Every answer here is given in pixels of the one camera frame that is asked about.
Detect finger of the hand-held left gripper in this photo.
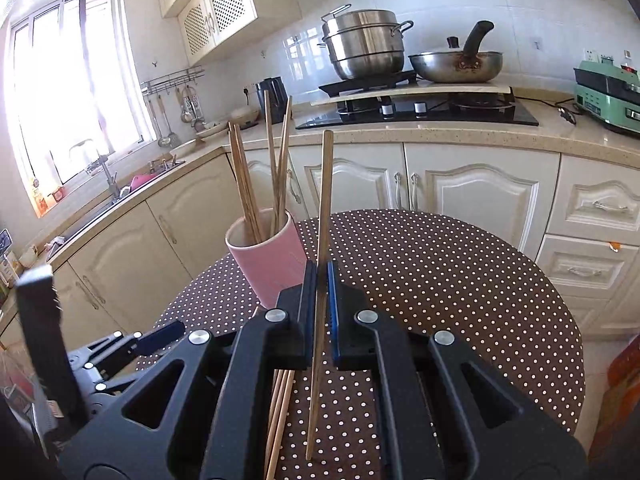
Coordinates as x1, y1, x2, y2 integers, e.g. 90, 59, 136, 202
85, 355, 166, 401
67, 321, 187, 368

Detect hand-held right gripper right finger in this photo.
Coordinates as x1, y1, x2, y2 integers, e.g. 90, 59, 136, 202
326, 261, 586, 480

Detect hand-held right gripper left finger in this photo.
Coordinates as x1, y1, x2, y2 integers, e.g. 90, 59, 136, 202
59, 260, 321, 480

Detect pink cup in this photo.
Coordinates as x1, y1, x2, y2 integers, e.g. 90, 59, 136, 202
224, 208, 307, 311

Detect row of wooden chopsticks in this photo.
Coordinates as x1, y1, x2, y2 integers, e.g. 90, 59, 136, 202
252, 305, 297, 480

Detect dark wooden chopstick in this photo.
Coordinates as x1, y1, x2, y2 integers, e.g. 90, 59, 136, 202
305, 130, 335, 462

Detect cluster of wooden chopsticks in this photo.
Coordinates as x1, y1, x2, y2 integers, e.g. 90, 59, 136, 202
227, 89, 294, 247

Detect brown polka dot tablecloth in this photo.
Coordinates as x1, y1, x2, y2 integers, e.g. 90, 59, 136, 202
144, 208, 587, 480

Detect steel kitchen sink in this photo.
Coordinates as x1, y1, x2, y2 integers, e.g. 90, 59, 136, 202
57, 159, 186, 246

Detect steel sink faucet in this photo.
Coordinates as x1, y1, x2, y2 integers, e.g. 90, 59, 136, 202
70, 139, 123, 202

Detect steel ladle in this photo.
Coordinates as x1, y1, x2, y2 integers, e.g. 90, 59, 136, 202
146, 97, 168, 150

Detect cream lower kitchen cabinets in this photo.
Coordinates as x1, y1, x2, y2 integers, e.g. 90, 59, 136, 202
0, 141, 640, 361

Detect dark electric kettle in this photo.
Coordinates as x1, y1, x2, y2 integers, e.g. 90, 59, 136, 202
256, 76, 288, 123

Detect small steel skimmer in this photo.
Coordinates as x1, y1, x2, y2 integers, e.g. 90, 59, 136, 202
187, 87, 206, 132

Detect beige stone countertop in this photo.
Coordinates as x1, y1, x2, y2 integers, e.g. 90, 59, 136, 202
45, 87, 640, 266

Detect black portable burner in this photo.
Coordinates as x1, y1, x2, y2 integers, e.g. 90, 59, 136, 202
318, 71, 418, 98

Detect kitchen window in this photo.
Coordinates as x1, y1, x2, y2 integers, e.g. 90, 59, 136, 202
2, 0, 156, 218

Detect steel steamer pot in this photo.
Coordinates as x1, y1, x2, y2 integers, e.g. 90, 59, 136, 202
320, 4, 415, 81

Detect pale stove board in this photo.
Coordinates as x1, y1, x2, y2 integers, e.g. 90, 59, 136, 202
310, 84, 516, 107

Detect black glass gas stove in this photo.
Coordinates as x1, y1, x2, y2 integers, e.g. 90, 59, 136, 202
295, 95, 540, 131

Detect orange printed bag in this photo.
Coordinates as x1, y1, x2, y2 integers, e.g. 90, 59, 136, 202
607, 332, 640, 411

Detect green countertop appliance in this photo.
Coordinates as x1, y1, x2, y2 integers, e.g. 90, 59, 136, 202
572, 57, 640, 136

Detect steel wall rail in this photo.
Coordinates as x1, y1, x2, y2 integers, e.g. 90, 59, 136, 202
141, 66, 206, 97

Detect steel wok with black handle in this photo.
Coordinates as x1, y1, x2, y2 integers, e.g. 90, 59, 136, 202
409, 20, 505, 84

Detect black power cable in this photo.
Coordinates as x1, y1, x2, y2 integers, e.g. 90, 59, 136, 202
542, 100, 578, 125

